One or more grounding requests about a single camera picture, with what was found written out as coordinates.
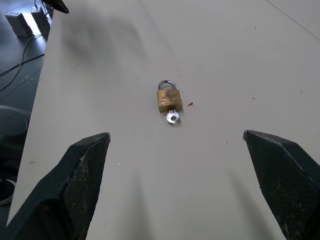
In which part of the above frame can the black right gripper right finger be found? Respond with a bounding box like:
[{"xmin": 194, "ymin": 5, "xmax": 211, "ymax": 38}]
[{"xmin": 242, "ymin": 129, "xmax": 320, "ymax": 240}]

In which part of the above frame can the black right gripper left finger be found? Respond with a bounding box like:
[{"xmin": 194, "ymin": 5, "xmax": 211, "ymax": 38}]
[{"xmin": 0, "ymin": 132, "xmax": 112, "ymax": 240}]

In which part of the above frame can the silver key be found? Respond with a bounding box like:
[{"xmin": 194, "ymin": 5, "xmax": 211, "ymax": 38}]
[{"xmin": 166, "ymin": 106, "xmax": 181, "ymax": 126}]

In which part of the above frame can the brass padlock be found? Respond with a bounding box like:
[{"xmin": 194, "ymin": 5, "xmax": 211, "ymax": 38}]
[{"xmin": 156, "ymin": 79, "xmax": 183, "ymax": 114}]

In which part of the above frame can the white rectangular box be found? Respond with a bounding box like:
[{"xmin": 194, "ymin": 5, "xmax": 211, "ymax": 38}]
[{"xmin": 4, "ymin": 10, "xmax": 34, "ymax": 38}]

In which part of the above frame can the white charger box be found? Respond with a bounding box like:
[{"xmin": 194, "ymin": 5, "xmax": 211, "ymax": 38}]
[{"xmin": 30, "ymin": 6, "xmax": 51, "ymax": 35}]

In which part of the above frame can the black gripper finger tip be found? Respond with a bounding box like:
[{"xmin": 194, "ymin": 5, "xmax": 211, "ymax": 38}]
[{"xmin": 41, "ymin": 0, "xmax": 70, "ymax": 15}]

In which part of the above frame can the white ring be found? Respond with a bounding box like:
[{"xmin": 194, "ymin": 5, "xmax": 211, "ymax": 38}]
[{"xmin": 0, "ymin": 177, "xmax": 17, "ymax": 206}]

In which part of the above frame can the grey cable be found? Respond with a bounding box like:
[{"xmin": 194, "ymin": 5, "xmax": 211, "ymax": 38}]
[{"xmin": 0, "ymin": 31, "xmax": 44, "ymax": 92}]

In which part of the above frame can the black cable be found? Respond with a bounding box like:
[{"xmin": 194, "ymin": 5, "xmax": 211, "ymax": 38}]
[{"xmin": 0, "ymin": 52, "xmax": 46, "ymax": 76}]

